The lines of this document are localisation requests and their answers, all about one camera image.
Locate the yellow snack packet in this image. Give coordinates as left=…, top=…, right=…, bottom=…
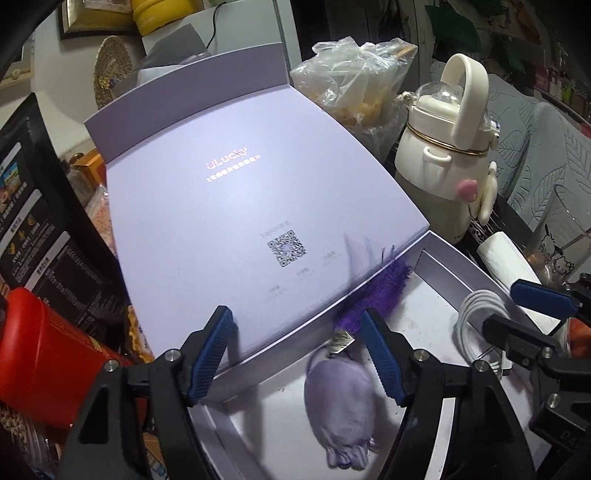
left=127, top=305, right=155, bottom=365

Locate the orange fluffy ball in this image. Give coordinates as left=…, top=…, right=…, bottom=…
left=571, top=318, right=591, bottom=357

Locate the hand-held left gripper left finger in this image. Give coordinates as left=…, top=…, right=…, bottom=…
left=65, top=305, right=238, bottom=480

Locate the gold picture frame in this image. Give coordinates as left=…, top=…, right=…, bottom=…
left=58, top=0, right=139, bottom=40

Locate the round woven mat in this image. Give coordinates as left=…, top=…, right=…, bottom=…
left=93, top=36, right=132, bottom=110

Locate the red plastic container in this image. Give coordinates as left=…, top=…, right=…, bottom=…
left=0, top=286, right=148, bottom=430

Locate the orange box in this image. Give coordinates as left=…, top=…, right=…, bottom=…
left=69, top=150, right=109, bottom=190

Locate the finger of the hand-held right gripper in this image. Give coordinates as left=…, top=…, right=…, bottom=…
left=510, top=273, right=591, bottom=324
left=482, top=314, right=591, bottom=398

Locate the green bag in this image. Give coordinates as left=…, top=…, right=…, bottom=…
left=425, top=0, right=481, bottom=54

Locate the white paper roll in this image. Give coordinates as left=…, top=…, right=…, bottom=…
left=476, top=233, right=561, bottom=335

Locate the yellow pot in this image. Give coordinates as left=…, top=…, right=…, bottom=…
left=130, top=0, right=185, bottom=37

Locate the cartoon print drinking glass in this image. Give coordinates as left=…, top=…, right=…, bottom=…
left=526, top=185, right=591, bottom=291

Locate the row of bottles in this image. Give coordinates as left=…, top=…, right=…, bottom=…
left=531, top=44, right=591, bottom=123

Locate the white fridge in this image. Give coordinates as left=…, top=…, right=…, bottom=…
left=141, top=0, right=296, bottom=88

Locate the white coiled cable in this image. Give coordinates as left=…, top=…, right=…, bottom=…
left=455, top=290, right=513, bottom=377

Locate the clear plastic bag of food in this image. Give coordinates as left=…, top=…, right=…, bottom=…
left=288, top=39, right=419, bottom=158

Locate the lavender gift box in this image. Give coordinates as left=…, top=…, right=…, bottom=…
left=84, top=42, right=555, bottom=480

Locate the pink snack packet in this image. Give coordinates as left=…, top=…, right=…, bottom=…
left=85, top=185, right=116, bottom=259

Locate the lavender drawstring pouch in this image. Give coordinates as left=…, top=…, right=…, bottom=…
left=302, top=332, right=382, bottom=472

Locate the black power cable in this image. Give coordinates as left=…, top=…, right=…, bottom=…
left=205, top=7, right=227, bottom=49

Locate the grey leaf-patterned sofa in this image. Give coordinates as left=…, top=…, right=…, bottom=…
left=429, top=60, right=591, bottom=232

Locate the small pale picture frame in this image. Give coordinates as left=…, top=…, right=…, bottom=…
left=0, top=32, right=38, bottom=86

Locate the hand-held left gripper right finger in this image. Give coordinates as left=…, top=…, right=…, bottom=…
left=359, top=308, right=539, bottom=480

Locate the cream water bottle with handle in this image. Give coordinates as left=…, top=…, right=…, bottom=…
left=394, top=53, right=502, bottom=245

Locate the black printed carton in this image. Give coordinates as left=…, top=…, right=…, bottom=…
left=0, top=92, right=130, bottom=333

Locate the jar of nuts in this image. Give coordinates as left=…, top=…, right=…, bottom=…
left=0, top=401, right=61, bottom=480

